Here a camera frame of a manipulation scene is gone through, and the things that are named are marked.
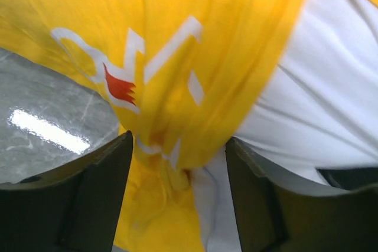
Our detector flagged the white pillow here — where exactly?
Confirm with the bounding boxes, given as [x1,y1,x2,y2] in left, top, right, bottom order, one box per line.
[191,0,377,251]

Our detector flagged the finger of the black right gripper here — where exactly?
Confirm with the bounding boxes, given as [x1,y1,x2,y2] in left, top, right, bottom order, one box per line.
[317,168,378,190]

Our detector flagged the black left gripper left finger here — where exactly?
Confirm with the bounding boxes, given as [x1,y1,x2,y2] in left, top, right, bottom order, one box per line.
[1,132,133,251]

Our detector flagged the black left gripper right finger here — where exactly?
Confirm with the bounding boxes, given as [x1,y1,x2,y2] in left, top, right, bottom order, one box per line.
[226,138,377,251]

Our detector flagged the yellow cartoon print pillowcase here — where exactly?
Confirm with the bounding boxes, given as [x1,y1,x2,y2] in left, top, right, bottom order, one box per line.
[0,0,378,252]

